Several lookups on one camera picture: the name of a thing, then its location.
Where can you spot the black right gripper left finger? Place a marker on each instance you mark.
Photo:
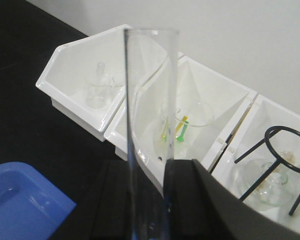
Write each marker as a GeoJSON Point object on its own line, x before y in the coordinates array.
{"type": "Point", "coordinates": [103, 214]}

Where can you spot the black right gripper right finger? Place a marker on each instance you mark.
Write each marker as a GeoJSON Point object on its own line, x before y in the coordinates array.
{"type": "Point", "coordinates": [200, 208]}

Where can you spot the clear glass test tube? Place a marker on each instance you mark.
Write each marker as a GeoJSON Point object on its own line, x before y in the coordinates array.
{"type": "Point", "coordinates": [148, 204]}

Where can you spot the glass alcohol lamp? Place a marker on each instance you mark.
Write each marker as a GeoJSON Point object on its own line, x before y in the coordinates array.
{"type": "Point", "coordinates": [275, 191]}

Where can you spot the right white storage bin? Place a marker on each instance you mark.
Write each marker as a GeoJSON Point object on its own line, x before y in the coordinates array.
{"type": "Point", "coordinates": [263, 114]}

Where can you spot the white storage bin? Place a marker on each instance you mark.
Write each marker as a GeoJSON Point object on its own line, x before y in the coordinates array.
{"type": "Point", "coordinates": [263, 114]}
{"type": "Point", "coordinates": [139, 52]}
{"type": "Point", "coordinates": [229, 100]}

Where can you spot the blue plastic tray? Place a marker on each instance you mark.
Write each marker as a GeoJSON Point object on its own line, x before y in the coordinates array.
{"type": "Point", "coordinates": [31, 207]}

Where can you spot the beaker with colored sticks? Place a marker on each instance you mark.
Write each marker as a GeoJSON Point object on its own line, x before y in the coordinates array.
{"type": "Point", "coordinates": [191, 115]}

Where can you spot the middle white storage bin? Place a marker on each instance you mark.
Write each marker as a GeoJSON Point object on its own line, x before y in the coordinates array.
{"type": "Point", "coordinates": [229, 100]}

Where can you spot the small glassware in left bin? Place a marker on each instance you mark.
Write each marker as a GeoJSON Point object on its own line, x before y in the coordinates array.
{"type": "Point", "coordinates": [102, 87]}

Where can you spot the left white storage bin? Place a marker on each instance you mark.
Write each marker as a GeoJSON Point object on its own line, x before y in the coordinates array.
{"type": "Point", "coordinates": [139, 52]}

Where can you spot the black wire tripod stand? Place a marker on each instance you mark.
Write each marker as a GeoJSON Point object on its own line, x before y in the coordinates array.
{"type": "Point", "coordinates": [280, 143]}

